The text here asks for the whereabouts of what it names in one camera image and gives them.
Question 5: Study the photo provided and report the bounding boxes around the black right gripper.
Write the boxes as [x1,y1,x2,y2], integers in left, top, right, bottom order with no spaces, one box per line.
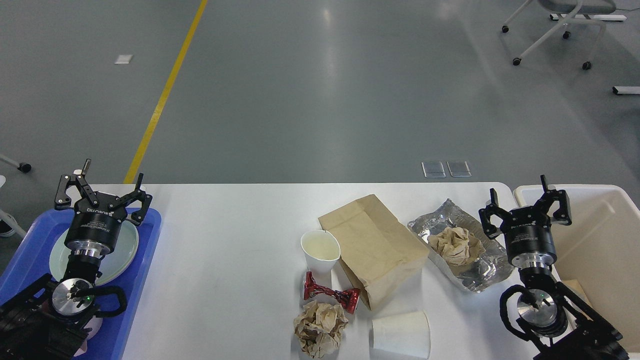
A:
[478,175,573,273]

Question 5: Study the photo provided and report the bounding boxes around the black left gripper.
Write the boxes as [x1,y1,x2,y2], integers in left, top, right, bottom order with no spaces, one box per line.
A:
[54,159,153,258]

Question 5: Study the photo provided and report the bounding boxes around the aluminium foil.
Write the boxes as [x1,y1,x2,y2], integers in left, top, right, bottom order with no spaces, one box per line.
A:
[407,199,514,293]

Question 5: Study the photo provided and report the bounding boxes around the mint green plate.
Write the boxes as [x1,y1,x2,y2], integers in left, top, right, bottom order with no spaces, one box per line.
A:
[49,221,138,286]

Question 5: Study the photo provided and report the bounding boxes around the brown paper napkin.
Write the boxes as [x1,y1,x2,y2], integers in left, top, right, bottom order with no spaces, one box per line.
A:
[427,227,486,266]

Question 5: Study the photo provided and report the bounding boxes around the pink mug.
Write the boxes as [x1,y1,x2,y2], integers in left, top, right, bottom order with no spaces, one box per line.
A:
[73,316,103,357]

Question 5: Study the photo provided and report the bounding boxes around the brown paper bag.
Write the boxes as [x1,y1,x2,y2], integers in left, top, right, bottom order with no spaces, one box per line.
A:
[318,194,430,312]

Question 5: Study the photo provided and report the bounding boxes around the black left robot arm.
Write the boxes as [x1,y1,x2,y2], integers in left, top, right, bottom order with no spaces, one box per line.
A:
[1,159,153,360]

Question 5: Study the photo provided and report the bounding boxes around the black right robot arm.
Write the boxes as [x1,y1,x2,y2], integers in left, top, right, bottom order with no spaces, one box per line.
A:
[478,175,630,360]

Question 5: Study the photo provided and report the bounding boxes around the yellow plate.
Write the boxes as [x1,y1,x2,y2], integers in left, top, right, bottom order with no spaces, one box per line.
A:
[94,239,139,286]

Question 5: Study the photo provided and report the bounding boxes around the brown paper in bin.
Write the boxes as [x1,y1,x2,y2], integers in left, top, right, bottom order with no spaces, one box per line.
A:
[561,279,592,306]

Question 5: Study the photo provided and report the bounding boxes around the white plastic bin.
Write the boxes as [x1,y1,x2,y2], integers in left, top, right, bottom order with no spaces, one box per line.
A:
[513,184,640,360]

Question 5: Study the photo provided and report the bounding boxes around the chair leg with caster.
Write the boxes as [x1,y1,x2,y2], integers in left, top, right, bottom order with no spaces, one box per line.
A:
[0,153,32,174]

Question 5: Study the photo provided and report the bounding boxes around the right floor socket plate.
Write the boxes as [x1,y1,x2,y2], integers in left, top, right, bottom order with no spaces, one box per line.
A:
[446,161,473,178]

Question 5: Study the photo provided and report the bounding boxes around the floor socket plate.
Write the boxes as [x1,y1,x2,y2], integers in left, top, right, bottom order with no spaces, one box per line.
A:
[422,161,447,179]
[446,161,473,178]

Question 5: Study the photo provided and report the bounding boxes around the blue plastic tray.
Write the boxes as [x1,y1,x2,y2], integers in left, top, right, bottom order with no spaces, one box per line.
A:
[0,208,162,360]

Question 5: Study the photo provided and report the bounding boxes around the left floor socket plate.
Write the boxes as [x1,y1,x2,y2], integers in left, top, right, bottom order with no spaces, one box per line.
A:
[422,161,447,179]

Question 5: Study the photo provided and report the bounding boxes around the white floor marker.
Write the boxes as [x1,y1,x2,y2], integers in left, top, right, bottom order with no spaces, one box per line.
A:
[114,54,134,65]

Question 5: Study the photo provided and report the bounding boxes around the white furniture foot right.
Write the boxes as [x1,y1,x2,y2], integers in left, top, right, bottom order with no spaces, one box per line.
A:
[612,85,640,96]

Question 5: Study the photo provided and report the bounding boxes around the lying white paper cup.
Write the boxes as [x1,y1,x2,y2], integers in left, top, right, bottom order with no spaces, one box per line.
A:
[372,310,432,360]

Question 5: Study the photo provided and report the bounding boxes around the red foil candy wrapper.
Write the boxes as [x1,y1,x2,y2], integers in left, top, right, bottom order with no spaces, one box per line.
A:
[301,271,361,315]

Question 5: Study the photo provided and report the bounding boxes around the upright white paper cup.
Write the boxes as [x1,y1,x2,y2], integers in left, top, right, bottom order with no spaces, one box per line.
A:
[300,230,342,275]

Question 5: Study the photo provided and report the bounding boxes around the white table leg base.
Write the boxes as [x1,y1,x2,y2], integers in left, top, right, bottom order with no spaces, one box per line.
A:
[550,13,627,22]

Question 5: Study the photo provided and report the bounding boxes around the white office chair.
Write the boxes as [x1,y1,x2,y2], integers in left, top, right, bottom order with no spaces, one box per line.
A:
[512,0,617,71]

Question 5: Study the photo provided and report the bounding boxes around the crumpled brown paper ball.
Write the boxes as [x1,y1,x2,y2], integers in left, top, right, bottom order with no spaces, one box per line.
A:
[293,300,349,359]

